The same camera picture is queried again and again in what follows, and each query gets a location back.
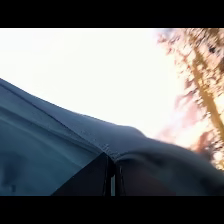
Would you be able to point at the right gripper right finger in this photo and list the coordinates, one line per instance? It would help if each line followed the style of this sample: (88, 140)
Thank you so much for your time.
(143, 183)

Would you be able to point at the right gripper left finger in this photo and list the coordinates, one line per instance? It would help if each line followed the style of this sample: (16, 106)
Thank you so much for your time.
(88, 181)

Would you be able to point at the blue-grey garment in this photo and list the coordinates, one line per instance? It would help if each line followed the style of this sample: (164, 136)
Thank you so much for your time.
(50, 143)

